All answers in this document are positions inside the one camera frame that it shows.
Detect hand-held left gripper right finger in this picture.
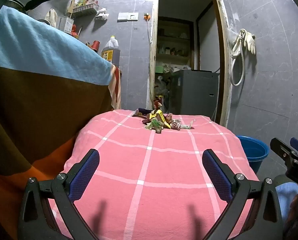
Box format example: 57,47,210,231
202,149,284,240

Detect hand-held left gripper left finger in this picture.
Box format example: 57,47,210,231
17,149,100,240

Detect blue plastic bucket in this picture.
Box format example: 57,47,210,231
236,135,270,174

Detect white paper strip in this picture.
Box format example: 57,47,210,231
180,119,197,130

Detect green wrapper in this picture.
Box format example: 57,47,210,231
145,120,163,130

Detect dark purple wrapper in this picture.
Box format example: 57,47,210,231
133,108,153,117

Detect light blue fabric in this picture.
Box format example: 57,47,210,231
276,182,298,205

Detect pink checked cloth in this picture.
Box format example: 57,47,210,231
49,109,260,240

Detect brown cloth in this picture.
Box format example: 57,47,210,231
0,64,114,177

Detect orange cloth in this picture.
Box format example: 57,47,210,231
0,135,77,240

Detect cream rubber gloves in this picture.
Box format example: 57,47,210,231
232,29,256,55

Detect cooking oil bottle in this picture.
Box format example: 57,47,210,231
101,36,121,64

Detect wooden storage shelf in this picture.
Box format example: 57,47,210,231
156,17,192,60

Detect light blue towel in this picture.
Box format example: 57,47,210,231
0,5,114,85

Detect metal utensil holder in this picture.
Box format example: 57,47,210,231
59,16,73,34

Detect cream cloth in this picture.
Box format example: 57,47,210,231
45,9,57,28

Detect white plastic bag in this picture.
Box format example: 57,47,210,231
95,7,109,20

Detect white hose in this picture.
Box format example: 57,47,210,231
230,34,246,87

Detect wooden door frame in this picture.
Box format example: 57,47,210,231
146,0,233,128

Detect white wall switch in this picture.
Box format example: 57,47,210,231
118,12,139,21

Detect wire wall rack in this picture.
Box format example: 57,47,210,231
71,0,99,18

